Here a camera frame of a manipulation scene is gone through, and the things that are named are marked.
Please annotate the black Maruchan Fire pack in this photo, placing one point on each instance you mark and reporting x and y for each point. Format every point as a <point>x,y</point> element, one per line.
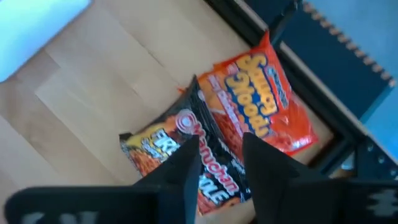
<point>217,161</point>

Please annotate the orange Saucy Noodles pack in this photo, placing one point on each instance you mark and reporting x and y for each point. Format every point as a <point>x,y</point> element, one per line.
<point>258,102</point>

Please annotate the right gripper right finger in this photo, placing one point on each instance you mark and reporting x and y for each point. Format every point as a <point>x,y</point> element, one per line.
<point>311,202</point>

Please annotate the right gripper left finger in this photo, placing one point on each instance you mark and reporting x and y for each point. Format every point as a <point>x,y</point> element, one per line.
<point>109,205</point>

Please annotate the white plastic bin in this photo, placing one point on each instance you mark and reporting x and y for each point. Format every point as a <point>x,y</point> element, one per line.
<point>31,28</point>

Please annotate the black hazard-striped floor mat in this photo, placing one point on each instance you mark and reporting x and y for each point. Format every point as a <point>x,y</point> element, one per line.
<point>326,46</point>

